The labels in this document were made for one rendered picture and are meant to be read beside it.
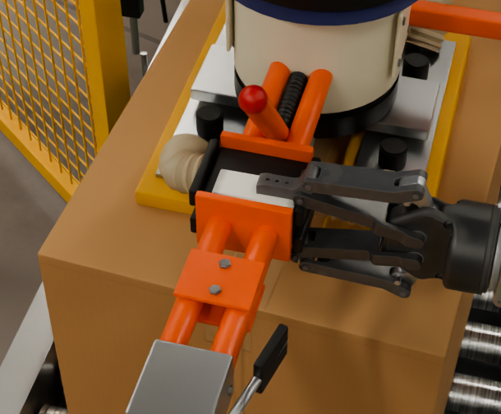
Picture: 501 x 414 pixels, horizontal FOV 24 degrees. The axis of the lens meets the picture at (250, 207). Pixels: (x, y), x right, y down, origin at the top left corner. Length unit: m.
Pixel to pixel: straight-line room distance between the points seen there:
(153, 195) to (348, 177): 0.28
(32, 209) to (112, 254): 1.41
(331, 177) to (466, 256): 0.12
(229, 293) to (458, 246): 0.18
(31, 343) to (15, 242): 0.95
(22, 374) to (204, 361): 0.68
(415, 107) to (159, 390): 0.49
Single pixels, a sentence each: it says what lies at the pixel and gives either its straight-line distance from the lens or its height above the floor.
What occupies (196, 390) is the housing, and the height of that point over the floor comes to 1.11.
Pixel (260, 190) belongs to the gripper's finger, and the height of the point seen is 1.12.
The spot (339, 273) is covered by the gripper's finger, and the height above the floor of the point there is 1.04.
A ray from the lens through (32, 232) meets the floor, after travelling 2.51.
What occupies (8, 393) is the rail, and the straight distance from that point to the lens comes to 1.52.
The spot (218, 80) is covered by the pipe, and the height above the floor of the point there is 1.01.
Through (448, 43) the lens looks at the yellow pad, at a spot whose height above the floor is 0.98.
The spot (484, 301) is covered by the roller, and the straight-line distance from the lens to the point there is 1.70.
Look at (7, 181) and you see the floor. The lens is 2.63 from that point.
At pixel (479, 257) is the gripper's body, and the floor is 1.11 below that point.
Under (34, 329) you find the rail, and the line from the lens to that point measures 1.58.
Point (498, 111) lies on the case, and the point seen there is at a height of 0.96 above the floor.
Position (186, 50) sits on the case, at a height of 0.96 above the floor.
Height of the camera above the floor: 1.82
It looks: 46 degrees down
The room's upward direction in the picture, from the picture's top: straight up
